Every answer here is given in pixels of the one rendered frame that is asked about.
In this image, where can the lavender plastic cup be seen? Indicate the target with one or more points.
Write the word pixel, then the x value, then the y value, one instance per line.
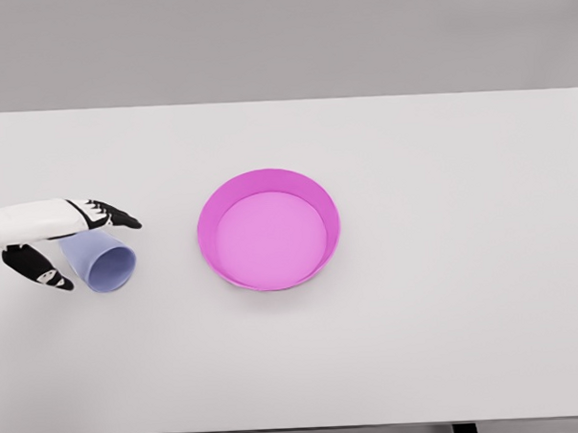
pixel 99 260

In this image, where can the pink round plate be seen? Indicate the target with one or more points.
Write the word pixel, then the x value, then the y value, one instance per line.
pixel 269 232

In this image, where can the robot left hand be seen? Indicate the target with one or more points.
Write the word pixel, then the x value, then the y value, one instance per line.
pixel 39 220

